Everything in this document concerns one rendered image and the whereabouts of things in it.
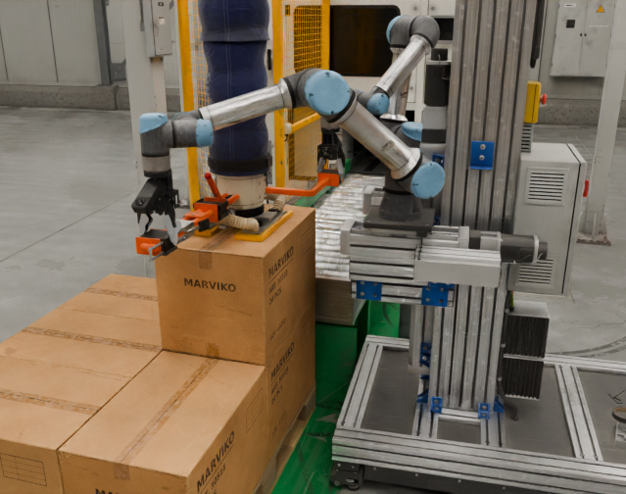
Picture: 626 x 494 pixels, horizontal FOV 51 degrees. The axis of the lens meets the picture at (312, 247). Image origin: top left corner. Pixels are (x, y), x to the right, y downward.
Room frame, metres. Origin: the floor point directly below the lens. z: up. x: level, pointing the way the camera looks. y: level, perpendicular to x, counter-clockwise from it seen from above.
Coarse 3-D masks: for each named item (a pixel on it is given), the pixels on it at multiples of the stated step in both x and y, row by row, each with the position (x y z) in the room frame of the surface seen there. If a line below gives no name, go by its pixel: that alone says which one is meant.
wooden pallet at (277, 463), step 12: (312, 396) 2.50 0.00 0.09; (300, 408) 2.33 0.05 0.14; (312, 408) 2.50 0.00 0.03; (300, 420) 2.42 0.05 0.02; (288, 432) 2.18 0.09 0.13; (300, 432) 2.33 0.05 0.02; (288, 444) 2.25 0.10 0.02; (276, 456) 2.18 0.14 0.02; (288, 456) 2.18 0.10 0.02; (276, 468) 2.11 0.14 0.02; (264, 480) 1.92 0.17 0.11; (276, 480) 2.05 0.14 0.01; (252, 492) 1.82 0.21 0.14; (264, 492) 1.92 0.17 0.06
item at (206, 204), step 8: (200, 200) 2.10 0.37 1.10; (208, 200) 2.12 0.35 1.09; (216, 200) 2.12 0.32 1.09; (224, 200) 2.11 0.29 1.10; (200, 208) 2.05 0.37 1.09; (208, 208) 2.04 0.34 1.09; (216, 208) 2.03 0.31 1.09; (224, 208) 2.09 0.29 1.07; (216, 216) 2.03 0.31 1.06; (224, 216) 2.07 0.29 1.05
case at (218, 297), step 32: (288, 224) 2.32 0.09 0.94; (192, 256) 2.05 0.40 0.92; (224, 256) 2.01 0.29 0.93; (256, 256) 1.98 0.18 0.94; (288, 256) 2.22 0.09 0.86; (160, 288) 2.09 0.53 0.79; (192, 288) 2.05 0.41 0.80; (224, 288) 2.02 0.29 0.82; (256, 288) 1.98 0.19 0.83; (288, 288) 2.21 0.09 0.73; (160, 320) 2.09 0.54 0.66; (192, 320) 2.05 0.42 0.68; (224, 320) 2.02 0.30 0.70; (256, 320) 1.98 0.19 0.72; (288, 320) 2.21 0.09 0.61; (192, 352) 2.06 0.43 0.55; (224, 352) 2.02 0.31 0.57; (256, 352) 1.99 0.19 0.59
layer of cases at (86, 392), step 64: (64, 320) 2.34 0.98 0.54; (128, 320) 2.34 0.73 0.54; (0, 384) 1.86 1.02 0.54; (64, 384) 1.86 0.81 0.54; (128, 384) 1.86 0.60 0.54; (192, 384) 1.86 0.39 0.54; (256, 384) 1.88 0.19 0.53; (0, 448) 1.57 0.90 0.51; (64, 448) 1.53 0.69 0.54; (128, 448) 1.53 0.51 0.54; (192, 448) 1.53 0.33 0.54; (256, 448) 1.87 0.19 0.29
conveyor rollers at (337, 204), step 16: (352, 176) 4.75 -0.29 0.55; (368, 176) 4.79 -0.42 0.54; (384, 176) 4.77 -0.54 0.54; (336, 192) 4.31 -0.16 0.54; (352, 192) 4.29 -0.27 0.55; (320, 208) 3.96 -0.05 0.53; (336, 208) 3.94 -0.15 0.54; (352, 208) 3.92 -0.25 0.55; (320, 224) 3.59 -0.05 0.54; (336, 224) 3.57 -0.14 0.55; (320, 240) 3.31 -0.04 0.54; (336, 240) 3.30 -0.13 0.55; (320, 256) 3.05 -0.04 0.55; (336, 256) 3.10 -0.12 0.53; (320, 272) 2.84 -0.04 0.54; (336, 272) 2.83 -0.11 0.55
